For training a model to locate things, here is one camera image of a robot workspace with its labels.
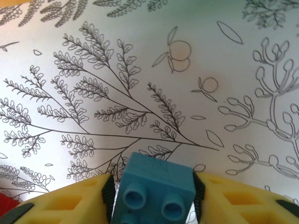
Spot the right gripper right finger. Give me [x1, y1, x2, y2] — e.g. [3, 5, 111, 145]
[192, 172, 299, 224]

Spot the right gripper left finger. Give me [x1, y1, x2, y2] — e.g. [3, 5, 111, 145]
[6, 174, 115, 224]

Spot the small blue lego brick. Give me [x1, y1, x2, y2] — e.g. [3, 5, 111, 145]
[111, 151, 197, 224]

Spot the red lego brick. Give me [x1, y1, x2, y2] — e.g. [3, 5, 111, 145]
[0, 191, 23, 209]

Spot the floral patterned table cover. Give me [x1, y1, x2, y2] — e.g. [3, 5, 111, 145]
[0, 0, 299, 224]

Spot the orange plastic bin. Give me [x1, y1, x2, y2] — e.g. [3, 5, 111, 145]
[0, 0, 32, 6]

